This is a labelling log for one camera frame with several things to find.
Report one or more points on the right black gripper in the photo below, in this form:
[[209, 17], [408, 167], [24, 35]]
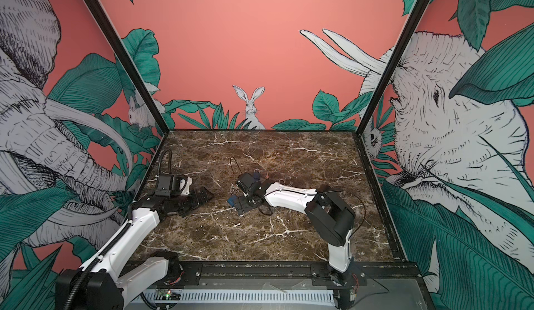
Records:
[[245, 208]]

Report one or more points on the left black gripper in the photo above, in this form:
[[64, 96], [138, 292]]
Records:
[[196, 201]]

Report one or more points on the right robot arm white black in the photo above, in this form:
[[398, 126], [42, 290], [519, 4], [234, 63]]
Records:
[[331, 217]]

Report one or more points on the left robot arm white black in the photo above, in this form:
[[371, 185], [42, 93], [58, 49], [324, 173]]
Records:
[[99, 282]]

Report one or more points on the small green circuit board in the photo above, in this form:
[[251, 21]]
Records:
[[167, 296]]

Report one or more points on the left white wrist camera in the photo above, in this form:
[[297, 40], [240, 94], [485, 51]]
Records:
[[185, 183]]

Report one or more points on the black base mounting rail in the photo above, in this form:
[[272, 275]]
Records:
[[319, 272]]

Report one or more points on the white slotted cable duct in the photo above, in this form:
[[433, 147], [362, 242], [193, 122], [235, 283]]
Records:
[[213, 296]]

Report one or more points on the left black frame post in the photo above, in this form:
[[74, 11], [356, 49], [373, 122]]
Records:
[[116, 43]]

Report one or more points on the black frame post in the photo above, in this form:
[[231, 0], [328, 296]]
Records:
[[399, 49], [116, 43]]

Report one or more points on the right black frame post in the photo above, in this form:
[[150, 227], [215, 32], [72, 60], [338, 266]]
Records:
[[399, 49]]

